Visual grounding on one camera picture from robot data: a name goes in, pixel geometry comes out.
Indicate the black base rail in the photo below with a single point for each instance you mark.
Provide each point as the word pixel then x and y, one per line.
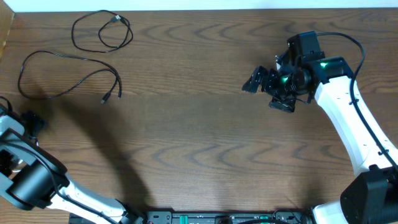
pixel 283 215

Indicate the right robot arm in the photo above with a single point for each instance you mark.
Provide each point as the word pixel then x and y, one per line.
pixel 303 69

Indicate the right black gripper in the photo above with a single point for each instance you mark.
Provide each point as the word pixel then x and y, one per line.
pixel 256 78

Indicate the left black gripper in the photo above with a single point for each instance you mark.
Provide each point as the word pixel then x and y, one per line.
pixel 36 122

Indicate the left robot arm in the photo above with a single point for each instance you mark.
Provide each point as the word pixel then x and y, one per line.
pixel 31 177

